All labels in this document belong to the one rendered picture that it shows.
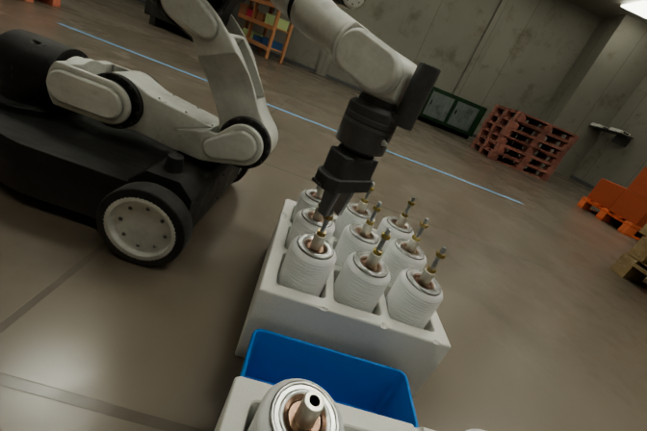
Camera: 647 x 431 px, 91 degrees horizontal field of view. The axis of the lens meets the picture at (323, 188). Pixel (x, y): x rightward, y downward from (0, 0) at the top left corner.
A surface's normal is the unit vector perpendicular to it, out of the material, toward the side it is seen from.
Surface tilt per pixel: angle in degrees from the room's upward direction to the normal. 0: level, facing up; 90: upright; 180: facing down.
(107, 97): 90
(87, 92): 90
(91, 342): 0
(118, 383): 0
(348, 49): 90
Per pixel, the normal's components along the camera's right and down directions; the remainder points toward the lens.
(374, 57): -0.54, 0.14
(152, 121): -0.04, 0.38
